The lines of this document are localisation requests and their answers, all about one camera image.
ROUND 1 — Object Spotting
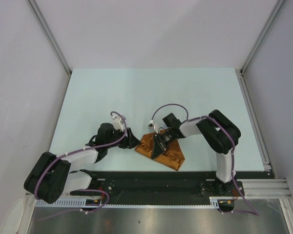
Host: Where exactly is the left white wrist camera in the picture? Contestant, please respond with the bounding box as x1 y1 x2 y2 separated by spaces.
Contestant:
111 115 126 132

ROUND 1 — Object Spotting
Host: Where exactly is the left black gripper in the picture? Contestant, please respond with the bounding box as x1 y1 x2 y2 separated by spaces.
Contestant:
105 126 140 149

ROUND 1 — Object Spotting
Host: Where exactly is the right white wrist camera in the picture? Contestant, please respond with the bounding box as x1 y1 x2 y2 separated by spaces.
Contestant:
148 120 158 132

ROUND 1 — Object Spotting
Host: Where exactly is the white slotted cable duct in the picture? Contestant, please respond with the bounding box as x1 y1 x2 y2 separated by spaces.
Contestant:
35 196 222 208

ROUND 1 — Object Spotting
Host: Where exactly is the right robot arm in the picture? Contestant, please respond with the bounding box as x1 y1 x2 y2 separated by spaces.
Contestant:
151 109 241 195

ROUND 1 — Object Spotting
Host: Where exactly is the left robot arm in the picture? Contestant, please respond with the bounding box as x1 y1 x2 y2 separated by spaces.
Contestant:
23 123 140 204

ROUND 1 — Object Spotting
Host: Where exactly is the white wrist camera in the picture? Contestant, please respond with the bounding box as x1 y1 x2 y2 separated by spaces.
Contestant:
111 115 126 132
148 120 158 132

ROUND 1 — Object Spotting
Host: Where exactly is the orange cloth napkin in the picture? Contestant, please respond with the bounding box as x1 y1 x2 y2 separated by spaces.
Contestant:
135 132 185 171

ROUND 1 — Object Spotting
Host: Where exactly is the aluminium frame rail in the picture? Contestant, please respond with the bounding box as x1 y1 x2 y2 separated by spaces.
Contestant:
240 179 292 199

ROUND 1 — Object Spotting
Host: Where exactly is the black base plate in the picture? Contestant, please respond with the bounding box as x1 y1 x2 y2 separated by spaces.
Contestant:
71 171 244 207

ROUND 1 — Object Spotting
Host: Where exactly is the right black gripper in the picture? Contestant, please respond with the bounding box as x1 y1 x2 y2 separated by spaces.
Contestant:
151 128 175 159

